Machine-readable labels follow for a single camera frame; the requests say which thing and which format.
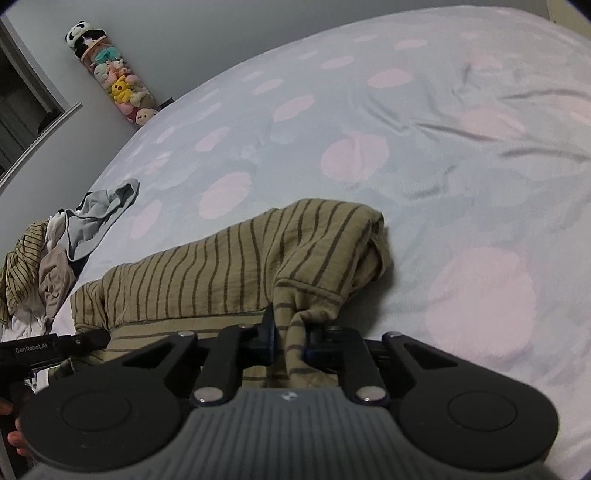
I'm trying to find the clear tube of plush toys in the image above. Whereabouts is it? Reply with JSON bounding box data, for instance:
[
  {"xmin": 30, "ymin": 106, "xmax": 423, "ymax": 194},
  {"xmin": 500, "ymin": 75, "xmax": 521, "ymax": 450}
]
[{"xmin": 78, "ymin": 39, "xmax": 161, "ymax": 127}]

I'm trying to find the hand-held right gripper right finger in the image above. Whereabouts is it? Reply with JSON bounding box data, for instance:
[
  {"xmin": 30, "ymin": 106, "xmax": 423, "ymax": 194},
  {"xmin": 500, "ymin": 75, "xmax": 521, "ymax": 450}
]
[{"xmin": 302, "ymin": 324, "xmax": 465, "ymax": 407}]

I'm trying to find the olive striped collared shirt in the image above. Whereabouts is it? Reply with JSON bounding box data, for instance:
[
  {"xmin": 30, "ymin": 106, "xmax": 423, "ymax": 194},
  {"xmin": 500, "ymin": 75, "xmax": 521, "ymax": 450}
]
[{"xmin": 69, "ymin": 198, "xmax": 395, "ymax": 391}]

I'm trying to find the olive striped garment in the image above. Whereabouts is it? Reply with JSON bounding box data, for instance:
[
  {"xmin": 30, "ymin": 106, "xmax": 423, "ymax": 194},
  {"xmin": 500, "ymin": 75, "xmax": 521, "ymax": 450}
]
[{"xmin": 0, "ymin": 220, "xmax": 52, "ymax": 325}]

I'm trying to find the dark framed window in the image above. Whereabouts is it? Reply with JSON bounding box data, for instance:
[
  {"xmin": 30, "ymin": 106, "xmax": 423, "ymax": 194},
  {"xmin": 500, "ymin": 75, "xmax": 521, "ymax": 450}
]
[{"xmin": 0, "ymin": 18, "xmax": 65, "ymax": 178}]

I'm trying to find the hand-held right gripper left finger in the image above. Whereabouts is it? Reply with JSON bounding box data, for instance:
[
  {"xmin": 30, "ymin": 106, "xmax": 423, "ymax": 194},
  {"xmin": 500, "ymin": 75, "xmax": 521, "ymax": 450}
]
[{"xmin": 108, "ymin": 305, "xmax": 278, "ymax": 408}]

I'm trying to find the white windowsill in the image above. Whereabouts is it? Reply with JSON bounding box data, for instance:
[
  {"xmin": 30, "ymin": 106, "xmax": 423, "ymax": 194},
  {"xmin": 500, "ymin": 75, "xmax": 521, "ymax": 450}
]
[{"xmin": 0, "ymin": 102, "xmax": 84, "ymax": 197}]

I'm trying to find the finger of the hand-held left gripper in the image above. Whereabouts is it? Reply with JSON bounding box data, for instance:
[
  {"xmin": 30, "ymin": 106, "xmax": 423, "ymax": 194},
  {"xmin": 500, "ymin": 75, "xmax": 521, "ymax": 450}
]
[{"xmin": 58, "ymin": 329, "xmax": 112, "ymax": 358}]

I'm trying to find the panda plush toy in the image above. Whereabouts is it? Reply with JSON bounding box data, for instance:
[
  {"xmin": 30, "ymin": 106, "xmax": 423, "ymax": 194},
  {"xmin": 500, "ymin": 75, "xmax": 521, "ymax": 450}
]
[{"xmin": 65, "ymin": 20, "xmax": 109, "ymax": 58}]

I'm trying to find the white garment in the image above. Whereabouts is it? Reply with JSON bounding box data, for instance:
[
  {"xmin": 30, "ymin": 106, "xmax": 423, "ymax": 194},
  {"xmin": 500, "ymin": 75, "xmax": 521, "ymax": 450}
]
[{"xmin": 0, "ymin": 210, "xmax": 70, "ymax": 340}]

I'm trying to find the person's left hand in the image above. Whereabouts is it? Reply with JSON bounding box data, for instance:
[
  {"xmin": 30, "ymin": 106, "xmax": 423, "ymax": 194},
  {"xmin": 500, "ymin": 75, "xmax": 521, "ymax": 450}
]
[{"xmin": 0, "ymin": 399, "xmax": 31, "ymax": 457}]

